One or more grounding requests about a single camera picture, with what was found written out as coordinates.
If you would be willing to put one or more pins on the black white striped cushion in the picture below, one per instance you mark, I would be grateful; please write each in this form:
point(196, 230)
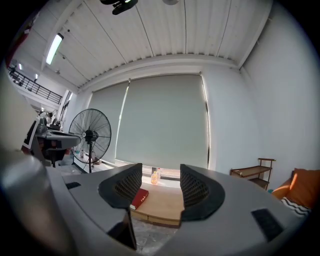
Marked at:
point(297, 208)

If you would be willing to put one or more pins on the orange sofa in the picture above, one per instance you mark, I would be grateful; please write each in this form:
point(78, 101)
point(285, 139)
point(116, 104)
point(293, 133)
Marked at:
point(303, 187)

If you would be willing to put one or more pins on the wooden coffee table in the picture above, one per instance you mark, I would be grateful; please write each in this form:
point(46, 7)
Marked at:
point(162, 200)

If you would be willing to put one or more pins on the black metal railing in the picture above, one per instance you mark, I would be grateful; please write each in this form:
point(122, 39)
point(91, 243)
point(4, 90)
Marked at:
point(37, 87)

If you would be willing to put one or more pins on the red book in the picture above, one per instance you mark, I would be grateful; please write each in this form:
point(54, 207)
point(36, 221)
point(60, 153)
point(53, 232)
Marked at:
point(140, 198)

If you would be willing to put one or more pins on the wide grey roller blind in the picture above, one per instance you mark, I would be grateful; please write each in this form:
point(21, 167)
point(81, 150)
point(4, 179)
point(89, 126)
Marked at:
point(162, 120)

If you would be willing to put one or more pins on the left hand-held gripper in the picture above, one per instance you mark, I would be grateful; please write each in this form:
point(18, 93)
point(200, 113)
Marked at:
point(62, 138)

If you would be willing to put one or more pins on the black standing fan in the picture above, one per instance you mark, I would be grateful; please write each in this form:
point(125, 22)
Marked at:
point(90, 135)

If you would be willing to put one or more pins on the long ceiling light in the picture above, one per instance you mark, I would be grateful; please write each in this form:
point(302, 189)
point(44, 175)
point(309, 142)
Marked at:
point(54, 48)

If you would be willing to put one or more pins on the wooden shelf cart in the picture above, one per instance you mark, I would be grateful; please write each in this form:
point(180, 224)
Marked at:
point(252, 171)

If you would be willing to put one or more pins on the narrow grey roller blind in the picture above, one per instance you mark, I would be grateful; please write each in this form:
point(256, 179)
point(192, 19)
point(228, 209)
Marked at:
point(107, 120)

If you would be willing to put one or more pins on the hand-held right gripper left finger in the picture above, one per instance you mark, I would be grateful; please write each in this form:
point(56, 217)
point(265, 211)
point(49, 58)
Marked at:
point(110, 192)

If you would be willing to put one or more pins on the black ceiling device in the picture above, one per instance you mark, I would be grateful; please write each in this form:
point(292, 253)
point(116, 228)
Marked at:
point(120, 6)

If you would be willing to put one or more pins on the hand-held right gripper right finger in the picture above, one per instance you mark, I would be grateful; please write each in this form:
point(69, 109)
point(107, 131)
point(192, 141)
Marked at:
point(215, 197)

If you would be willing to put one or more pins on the yellow drink bottle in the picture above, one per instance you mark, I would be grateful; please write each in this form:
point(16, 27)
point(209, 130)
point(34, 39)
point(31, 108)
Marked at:
point(154, 178)

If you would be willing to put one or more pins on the small clear bottle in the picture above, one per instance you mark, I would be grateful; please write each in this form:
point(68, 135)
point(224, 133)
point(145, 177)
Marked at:
point(158, 171)

